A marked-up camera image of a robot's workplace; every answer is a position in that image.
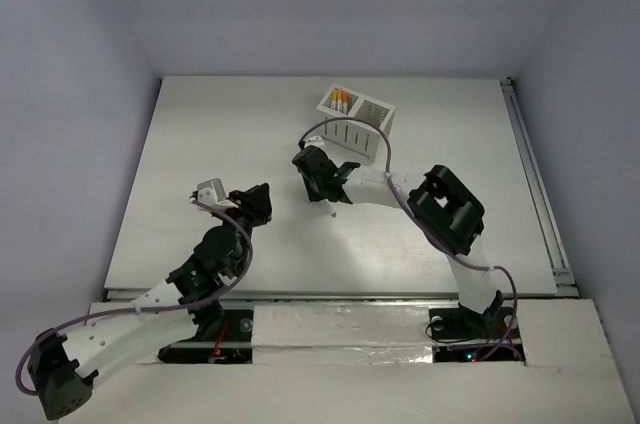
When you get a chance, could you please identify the purple capped white marker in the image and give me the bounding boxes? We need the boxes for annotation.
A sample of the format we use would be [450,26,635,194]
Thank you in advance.
[324,201,337,218]

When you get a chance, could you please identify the yellow capped white marker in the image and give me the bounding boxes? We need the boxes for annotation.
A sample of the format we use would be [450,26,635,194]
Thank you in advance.
[329,88,340,111]

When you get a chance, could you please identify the orange capped white marker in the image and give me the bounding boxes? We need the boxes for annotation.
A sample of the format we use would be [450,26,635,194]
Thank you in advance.
[340,89,349,115]

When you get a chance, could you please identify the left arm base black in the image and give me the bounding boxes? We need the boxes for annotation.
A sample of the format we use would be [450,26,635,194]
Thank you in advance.
[157,307,254,365]

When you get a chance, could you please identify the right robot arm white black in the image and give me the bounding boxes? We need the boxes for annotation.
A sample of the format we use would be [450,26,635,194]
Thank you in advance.
[292,146,503,336]

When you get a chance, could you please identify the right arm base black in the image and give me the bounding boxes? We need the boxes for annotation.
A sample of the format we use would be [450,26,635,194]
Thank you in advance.
[425,291,525,363]

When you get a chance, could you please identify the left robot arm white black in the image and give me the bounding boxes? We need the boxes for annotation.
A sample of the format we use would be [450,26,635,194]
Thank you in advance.
[16,183,272,421]

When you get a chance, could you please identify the white two-compartment pen holder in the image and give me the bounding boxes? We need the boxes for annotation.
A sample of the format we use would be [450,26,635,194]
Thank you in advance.
[316,86,396,163]

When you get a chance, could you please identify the white foam block centre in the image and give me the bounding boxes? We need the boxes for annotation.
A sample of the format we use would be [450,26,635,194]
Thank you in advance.
[251,304,433,365]

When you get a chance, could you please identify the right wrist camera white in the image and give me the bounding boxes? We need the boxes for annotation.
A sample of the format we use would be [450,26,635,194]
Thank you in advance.
[298,136,325,149]

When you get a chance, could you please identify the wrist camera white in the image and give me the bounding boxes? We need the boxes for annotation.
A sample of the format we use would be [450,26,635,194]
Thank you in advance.
[189,178,237,210]
[298,136,325,149]

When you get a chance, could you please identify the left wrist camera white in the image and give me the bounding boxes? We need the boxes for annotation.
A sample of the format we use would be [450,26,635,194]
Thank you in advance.
[189,178,237,210]

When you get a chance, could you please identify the aluminium rail front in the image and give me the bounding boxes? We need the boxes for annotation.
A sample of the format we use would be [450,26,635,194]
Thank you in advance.
[102,287,464,303]

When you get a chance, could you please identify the aluminium rail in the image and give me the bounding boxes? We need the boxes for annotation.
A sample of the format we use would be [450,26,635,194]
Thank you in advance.
[500,78,580,299]
[102,287,464,303]

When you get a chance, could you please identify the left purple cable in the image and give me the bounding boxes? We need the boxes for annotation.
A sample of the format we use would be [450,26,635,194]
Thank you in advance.
[14,199,254,395]

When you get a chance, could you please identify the aluminium rail right side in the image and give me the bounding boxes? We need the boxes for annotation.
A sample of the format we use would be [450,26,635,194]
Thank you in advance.
[500,78,580,299]

